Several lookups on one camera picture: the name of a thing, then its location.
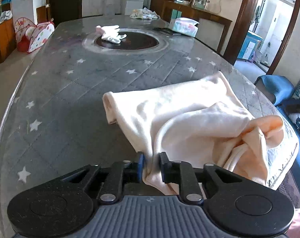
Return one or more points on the tissue pack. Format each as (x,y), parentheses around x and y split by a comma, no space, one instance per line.
(185,26)

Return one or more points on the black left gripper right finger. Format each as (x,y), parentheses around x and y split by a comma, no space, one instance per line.
(183,174)

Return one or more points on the small white cloth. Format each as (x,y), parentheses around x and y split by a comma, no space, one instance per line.
(110,33)

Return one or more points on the cream white garment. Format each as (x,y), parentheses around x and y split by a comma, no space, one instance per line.
(203,122)

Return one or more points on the patterned crumpled cloth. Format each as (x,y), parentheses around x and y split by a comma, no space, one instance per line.
(144,14)

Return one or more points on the black remote on table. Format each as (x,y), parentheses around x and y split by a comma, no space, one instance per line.
(166,31)

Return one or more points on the dark wooden door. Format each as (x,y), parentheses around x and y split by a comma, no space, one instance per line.
(65,1)

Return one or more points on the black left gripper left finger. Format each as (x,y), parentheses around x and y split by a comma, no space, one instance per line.
(114,179)

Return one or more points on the polka dot play tent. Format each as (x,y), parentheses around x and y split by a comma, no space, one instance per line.
(29,36)

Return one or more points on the blue sofa cushion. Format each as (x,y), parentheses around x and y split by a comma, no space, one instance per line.
(276,88)

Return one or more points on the grey star quilted mat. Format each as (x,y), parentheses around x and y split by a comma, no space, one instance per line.
(55,137)

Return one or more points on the wooden sideboard counter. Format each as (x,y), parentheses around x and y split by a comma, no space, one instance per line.
(197,14)

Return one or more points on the round dark table inset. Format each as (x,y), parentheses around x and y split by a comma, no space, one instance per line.
(132,41)

